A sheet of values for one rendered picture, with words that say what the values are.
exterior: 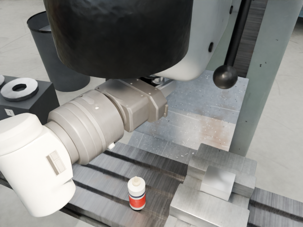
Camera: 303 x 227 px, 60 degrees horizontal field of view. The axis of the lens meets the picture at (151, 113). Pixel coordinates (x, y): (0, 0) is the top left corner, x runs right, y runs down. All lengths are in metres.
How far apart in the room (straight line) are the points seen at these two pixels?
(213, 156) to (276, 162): 1.42
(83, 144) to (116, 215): 0.37
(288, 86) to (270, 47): 2.13
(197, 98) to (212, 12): 0.58
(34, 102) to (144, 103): 0.39
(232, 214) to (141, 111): 0.30
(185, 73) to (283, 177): 1.76
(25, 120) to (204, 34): 0.22
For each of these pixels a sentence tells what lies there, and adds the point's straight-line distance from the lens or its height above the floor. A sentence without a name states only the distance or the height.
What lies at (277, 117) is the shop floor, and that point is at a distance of 2.48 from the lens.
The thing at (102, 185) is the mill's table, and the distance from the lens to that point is 0.73.
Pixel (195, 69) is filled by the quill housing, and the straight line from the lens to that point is 0.32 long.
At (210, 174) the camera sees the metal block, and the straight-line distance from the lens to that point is 0.58.
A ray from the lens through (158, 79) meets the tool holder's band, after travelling 0.43.
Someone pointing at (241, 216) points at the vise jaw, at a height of 1.01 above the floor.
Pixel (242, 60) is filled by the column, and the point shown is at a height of 1.12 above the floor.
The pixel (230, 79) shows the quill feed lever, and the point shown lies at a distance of 0.32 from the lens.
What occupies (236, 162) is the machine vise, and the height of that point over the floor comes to 0.97.
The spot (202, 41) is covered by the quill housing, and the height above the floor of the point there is 1.37.
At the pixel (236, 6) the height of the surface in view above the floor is 1.36.
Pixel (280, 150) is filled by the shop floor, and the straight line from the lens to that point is 2.20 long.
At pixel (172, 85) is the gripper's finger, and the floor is 1.24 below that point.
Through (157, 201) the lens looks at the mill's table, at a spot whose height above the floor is 0.90.
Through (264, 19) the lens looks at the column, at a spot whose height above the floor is 1.24.
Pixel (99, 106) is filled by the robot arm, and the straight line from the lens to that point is 0.36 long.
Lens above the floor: 1.51
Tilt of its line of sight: 42 degrees down
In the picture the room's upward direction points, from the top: straight up
